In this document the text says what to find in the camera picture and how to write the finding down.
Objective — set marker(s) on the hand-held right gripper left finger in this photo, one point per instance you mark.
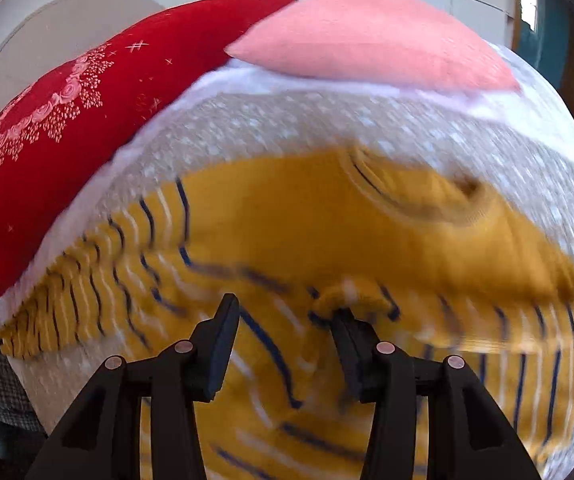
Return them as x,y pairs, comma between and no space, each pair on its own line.
221,355

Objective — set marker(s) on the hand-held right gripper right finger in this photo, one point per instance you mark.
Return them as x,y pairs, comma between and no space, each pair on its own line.
351,360

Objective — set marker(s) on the yellow striped knit sweater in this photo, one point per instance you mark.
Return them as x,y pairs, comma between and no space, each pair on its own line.
407,265

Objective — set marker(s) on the grey dotted bed blanket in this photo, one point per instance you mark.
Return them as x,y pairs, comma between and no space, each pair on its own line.
277,120

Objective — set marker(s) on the red floral pillow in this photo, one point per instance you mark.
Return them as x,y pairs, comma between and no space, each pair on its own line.
62,160

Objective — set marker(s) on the pink pillow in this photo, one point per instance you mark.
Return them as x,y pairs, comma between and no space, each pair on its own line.
367,40

